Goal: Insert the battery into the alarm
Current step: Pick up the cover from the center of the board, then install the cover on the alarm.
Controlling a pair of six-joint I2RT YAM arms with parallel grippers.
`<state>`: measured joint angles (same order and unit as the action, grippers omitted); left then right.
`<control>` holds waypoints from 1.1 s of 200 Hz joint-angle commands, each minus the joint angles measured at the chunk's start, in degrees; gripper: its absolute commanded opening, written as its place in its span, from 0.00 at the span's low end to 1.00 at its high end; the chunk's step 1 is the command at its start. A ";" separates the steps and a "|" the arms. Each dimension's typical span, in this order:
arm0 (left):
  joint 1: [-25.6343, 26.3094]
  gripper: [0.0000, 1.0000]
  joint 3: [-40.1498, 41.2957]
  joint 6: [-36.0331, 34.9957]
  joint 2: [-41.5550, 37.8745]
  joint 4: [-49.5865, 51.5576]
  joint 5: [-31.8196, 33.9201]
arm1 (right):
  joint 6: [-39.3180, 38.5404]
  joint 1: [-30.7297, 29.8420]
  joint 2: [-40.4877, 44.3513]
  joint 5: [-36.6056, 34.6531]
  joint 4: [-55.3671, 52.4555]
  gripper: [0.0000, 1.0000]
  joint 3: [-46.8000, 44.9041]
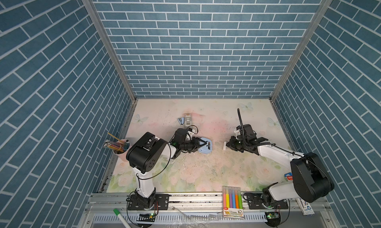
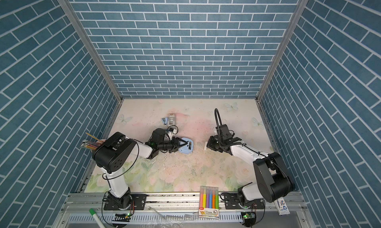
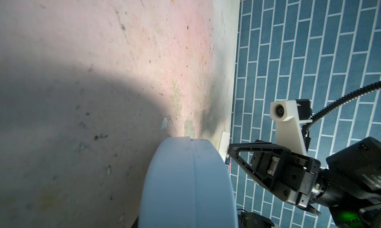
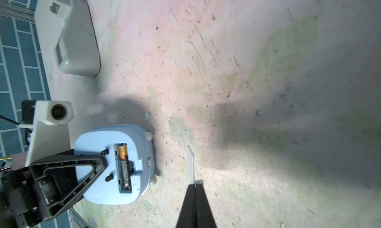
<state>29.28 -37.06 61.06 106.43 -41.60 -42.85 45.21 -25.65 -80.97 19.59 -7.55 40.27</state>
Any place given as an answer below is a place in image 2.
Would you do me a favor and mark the highlighter marker pack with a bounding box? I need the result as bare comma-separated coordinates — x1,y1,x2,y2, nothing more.
198,186,219,220

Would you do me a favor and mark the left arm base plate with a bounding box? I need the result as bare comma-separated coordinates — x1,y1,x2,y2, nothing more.
103,192,147,211

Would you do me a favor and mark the pencil cup holder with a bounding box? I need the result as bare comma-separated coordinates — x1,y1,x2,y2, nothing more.
80,132,106,151

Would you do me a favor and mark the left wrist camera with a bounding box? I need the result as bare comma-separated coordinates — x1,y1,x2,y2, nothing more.
151,128,167,143

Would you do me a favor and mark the green capped marker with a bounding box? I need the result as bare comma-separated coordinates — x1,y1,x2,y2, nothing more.
89,208,105,228

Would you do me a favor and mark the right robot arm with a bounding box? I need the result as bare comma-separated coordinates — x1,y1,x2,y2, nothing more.
206,135,295,207

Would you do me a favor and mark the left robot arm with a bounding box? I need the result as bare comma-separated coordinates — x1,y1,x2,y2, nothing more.
93,128,189,199

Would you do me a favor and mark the toothbrush package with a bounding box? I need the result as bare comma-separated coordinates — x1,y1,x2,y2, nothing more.
274,197,290,216

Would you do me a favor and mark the blue battery pack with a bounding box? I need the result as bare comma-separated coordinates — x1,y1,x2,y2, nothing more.
161,117,168,125

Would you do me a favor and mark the light blue alarm clock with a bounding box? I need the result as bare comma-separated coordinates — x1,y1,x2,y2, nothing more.
178,137,194,154

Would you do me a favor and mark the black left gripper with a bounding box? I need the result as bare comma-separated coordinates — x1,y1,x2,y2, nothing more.
157,138,187,154

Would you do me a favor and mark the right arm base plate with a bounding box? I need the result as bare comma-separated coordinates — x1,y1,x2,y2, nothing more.
219,192,265,210

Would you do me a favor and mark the black corrugated cable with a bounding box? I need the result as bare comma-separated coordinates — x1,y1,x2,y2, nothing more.
214,108,224,133

